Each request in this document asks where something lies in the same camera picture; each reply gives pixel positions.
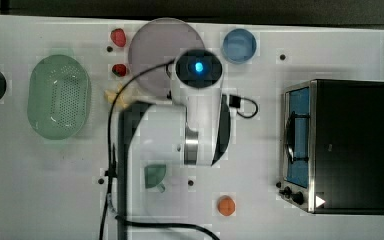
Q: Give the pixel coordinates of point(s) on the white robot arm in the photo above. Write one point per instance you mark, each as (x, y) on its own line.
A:
(158, 142)

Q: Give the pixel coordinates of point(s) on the silver black toaster oven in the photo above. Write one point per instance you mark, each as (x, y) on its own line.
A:
(332, 155)

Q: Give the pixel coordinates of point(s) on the green mug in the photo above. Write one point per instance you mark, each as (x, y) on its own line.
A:
(154, 175)

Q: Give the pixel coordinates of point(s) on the peeled toy banana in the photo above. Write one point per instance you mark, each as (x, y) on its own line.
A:
(111, 96)

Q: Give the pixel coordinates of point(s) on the round lilac plate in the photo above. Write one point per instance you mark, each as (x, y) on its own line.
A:
(158, 42)

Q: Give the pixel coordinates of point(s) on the blue bowl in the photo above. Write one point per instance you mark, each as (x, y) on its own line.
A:
(239, 46)

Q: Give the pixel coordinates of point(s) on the small red toy strawberry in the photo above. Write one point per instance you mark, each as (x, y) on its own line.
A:
(120, 70)

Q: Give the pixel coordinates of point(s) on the orange toy fruit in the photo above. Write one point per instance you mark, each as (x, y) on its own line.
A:
(226, 206)

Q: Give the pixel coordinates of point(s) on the large red toy strawberry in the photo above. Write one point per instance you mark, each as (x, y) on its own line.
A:
(118, 37)

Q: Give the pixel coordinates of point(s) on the green perforated colander basket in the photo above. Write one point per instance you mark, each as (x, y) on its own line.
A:
(59, 97)

